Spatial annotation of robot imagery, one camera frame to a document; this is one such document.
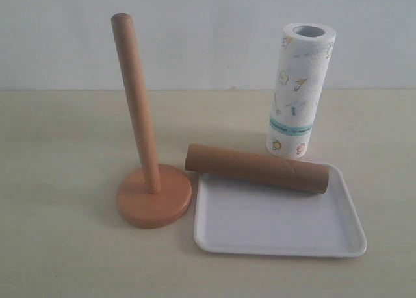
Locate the brown cardboard tube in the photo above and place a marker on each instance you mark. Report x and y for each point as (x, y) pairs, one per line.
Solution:
(261, 168)

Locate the printed white paper towel roll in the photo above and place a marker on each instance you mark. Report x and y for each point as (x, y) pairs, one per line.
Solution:
(304, 56)

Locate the wooden paper towel holder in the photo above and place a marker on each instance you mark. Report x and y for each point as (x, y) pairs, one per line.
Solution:
(154, 195)

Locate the white rectangular plastic tray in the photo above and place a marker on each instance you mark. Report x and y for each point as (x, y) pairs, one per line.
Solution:
(238, 217)

